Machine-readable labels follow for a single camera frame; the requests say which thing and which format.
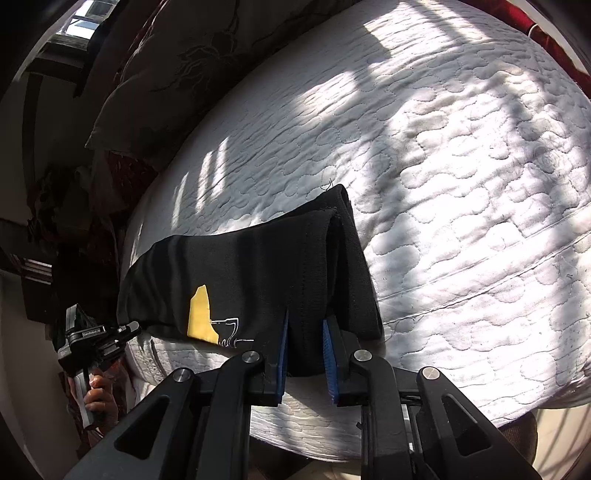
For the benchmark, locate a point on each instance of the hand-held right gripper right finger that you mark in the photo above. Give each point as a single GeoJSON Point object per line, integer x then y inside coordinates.
{"type": "Point", "coordinates": [331, 362]}

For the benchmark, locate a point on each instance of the black pants with yellow print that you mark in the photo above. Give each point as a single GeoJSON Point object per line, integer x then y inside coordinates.
{"type": "Point", "coordinates": [258, 277]}

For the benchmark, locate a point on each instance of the dark red patterned cloth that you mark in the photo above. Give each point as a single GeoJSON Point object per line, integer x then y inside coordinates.
{"type": "Point", "coordinates": [558, 50]}

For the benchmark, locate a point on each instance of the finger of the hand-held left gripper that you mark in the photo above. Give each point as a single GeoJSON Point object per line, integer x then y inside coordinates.
{"type": "Point", "coordinates": [128, 331]}

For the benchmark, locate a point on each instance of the window with metal bars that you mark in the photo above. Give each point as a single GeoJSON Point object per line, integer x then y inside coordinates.
{"type": "Point", "coordinates": [81, 23]}

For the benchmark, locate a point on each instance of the white quilted mattress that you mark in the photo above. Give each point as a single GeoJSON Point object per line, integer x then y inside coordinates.
{"type": "Point", "coordinates": [438, 184]}

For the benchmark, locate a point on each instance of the person's left hand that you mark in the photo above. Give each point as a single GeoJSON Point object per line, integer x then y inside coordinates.
{"type": "Point", "coordinates": [100, 400]}

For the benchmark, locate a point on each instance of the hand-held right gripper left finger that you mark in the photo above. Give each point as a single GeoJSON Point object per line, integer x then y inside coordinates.
{"type": "Point", "coordinates": [282, 357]}

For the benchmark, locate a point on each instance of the red and white stuffed toy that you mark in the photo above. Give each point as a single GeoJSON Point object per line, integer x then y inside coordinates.
{"type": "Point", "coordinates": [115, 180]}

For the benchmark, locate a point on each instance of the dark wooden furniture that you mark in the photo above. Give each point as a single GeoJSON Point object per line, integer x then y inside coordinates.
{"type": "Point", "coordinates": [32, 272]}

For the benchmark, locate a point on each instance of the grey floral pillow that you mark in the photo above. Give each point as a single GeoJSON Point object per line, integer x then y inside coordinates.
{"type": "Point", "coordinates": [184, 69]}

